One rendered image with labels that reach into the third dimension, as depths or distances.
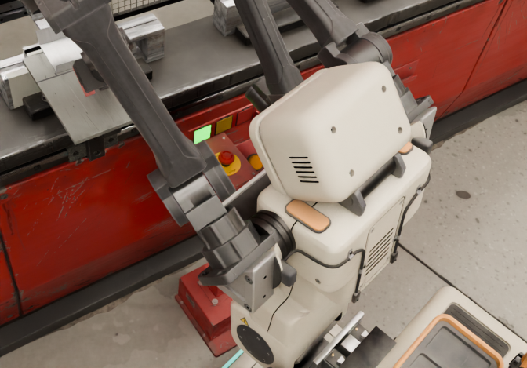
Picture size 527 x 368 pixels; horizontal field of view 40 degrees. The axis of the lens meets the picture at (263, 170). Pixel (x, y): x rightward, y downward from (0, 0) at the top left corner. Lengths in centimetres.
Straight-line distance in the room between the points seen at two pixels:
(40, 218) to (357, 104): 101
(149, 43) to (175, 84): 11
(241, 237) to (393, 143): 27
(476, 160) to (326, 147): 203
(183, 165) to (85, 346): 138
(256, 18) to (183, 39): 43
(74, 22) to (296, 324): 76
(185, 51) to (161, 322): 93
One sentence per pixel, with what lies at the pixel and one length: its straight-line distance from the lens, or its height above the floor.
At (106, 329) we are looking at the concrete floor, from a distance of 236.
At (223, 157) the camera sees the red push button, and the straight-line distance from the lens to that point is 169.
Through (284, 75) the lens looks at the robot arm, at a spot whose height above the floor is 109.
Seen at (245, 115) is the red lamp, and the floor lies 81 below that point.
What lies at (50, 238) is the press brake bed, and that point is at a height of 50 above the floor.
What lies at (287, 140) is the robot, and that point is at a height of 134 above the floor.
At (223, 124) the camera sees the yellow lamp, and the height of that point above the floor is 82.
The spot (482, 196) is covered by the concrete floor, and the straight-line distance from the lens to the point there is 291.
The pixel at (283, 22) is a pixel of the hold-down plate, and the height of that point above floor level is 91.
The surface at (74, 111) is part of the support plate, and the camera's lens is 152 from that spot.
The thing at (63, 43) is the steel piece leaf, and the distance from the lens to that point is 167.
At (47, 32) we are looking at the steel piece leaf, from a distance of 167.
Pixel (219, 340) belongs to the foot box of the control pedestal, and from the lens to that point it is 233.
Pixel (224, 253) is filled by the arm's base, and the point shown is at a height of 122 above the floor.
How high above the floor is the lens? 212
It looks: 51 degrees down
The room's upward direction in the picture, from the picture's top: 12 degrees clockwise
